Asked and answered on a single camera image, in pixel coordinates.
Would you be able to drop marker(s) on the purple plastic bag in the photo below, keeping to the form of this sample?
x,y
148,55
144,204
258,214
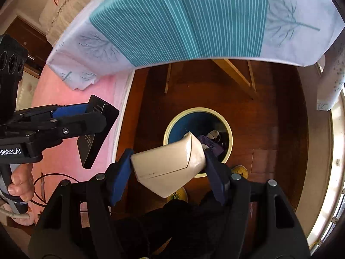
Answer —
x,y
207,143

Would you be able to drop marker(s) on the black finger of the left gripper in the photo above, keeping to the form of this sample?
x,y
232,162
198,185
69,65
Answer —
x,y
68,127

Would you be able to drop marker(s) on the yellow knitted slipper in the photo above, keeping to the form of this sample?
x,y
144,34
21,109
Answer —
x,y
240,170
180,194

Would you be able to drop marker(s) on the black gold wrapper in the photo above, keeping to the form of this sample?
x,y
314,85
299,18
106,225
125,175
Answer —
x,y
221,138

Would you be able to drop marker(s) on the left yellow knitted slipper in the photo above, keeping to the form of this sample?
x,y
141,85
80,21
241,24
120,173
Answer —
x,y
180,194

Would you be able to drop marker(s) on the teal and white tablecloth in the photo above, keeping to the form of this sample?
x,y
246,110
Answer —
x,y
110,36

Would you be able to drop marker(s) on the blue trash bin cream rim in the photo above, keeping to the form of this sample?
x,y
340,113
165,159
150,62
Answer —
x,y
208,126

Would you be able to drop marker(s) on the white lace covered furniture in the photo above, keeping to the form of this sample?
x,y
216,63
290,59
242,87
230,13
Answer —
x,y
57,16

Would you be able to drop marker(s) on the person's left hand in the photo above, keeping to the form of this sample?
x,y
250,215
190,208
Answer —
x,y
22,182

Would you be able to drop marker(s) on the brown wooden door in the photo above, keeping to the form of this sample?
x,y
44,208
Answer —
x,y
34,41

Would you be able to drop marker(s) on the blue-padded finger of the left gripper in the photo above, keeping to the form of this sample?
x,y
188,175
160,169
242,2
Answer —
x,y
64,110

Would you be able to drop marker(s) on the beige carton box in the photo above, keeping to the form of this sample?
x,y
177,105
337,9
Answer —
x,y
166,169

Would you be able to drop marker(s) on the pink bed cover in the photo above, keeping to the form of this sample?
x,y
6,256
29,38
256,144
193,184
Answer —
x,y
64,161

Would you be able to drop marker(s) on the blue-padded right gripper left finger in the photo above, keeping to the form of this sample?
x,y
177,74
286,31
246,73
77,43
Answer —
x,y
118,175

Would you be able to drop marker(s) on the right yellow knitted slipper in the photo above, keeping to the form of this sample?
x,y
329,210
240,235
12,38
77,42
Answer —
x,y
240,170

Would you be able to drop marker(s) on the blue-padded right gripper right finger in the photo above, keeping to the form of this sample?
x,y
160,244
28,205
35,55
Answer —
x,y
217,174

